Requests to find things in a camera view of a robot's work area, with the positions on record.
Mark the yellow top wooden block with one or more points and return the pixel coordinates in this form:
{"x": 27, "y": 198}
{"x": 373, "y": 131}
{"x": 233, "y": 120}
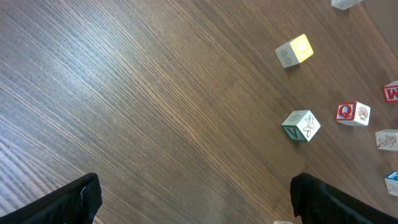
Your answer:
{"x": 294, "y": 51}

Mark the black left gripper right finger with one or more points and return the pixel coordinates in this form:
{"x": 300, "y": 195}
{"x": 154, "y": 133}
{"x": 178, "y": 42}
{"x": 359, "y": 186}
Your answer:
{"x": 317, "y": 202}

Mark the wooden block red six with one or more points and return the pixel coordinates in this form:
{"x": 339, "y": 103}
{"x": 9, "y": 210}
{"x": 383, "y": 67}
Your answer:
{"x": 386, "y": 139}

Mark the wooden block green V side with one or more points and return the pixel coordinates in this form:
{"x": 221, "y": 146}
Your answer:
{"x": 301, "y": 125}

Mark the red top wooden block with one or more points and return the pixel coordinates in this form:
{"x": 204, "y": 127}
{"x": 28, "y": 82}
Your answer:
{"x": 390, "y": 92}

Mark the blue top block right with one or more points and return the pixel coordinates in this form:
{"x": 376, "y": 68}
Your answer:
{"x": 392, "y": 183}

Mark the blue top wooden block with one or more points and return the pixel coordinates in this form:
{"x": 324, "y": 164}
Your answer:
{"x": 344, "y": 4}

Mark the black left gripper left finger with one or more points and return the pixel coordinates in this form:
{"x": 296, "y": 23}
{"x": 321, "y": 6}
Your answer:
{"x": 76, "y": 202}

